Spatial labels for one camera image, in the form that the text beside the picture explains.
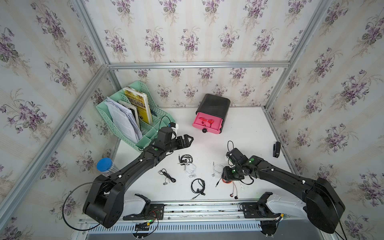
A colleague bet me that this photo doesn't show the black drawer cabinet shell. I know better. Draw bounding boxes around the black drawer cabinet shell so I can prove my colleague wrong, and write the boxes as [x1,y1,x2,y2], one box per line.
[196,94,231,129]

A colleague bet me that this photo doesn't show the black earphones top coil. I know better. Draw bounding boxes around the black earphones top coil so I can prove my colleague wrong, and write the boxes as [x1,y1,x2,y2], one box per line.
[178,154,193,166]

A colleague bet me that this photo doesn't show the black earphones bottom coil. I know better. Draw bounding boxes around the black earphones bottom coil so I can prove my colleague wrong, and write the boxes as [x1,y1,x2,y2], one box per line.
[191,178,206,200]

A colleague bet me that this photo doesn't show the red earphones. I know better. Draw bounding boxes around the red earphones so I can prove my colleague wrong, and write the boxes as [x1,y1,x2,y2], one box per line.
[215,177,239,200]
[199,118,215,125]

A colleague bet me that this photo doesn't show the yellow book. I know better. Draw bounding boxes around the yellow book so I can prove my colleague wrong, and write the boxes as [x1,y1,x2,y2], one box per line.
[123,87,153,125]

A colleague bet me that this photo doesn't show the dark thin book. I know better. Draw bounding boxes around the dark thin book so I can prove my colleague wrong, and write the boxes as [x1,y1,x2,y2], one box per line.
[118,100,141,129]

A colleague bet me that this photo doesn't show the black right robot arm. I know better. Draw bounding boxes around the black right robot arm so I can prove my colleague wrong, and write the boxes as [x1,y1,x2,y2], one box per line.
[222,148,346,234]

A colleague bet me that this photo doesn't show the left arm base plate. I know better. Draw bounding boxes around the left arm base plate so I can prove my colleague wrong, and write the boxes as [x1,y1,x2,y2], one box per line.
[122,194,165,221]

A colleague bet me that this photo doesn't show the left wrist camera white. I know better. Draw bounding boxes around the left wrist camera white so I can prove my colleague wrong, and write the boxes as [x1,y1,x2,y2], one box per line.
[168,122,179,133]

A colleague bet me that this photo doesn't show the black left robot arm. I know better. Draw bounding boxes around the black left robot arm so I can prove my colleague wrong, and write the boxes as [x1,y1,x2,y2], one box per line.
[83,127,194,229]

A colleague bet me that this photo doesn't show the green plastic file organizer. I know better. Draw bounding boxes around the green plastic file organizer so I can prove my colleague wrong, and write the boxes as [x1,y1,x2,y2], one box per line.
[96,81,175,151]

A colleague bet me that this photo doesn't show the blue lidded shiny can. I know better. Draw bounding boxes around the blue lidded shiny can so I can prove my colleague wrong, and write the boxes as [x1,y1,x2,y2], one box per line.
[97,158,117,176]

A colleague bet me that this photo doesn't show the pink top drawer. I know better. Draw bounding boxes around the pink top drawer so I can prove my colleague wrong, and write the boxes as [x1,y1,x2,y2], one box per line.
[192,112,224,134]

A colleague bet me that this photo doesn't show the black earphones left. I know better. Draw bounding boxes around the black earphones left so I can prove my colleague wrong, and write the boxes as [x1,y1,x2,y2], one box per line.
[158,169,177,185]

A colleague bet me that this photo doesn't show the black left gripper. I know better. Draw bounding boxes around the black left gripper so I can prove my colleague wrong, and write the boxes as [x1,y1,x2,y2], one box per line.
[163,134,194,154]

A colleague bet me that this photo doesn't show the small black clip device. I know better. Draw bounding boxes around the small black clip device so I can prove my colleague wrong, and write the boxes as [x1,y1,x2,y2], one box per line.
[273,142,281,158]

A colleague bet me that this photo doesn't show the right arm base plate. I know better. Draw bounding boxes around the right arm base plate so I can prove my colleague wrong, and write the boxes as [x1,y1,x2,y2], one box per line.
[240,192,281,219]

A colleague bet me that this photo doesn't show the black earphones coil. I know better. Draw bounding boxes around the black earphones coil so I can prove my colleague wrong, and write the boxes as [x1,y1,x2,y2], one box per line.
[178,154,193,166]
[191,178,206,200]

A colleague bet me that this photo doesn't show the white paper stack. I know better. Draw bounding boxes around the white paper stack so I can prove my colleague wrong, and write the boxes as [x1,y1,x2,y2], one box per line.
[105,98,143,144]

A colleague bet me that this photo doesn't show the aluminium mounting rail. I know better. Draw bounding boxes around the aluminium mounting rail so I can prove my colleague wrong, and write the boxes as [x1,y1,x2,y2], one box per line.
[74,199,325,224]

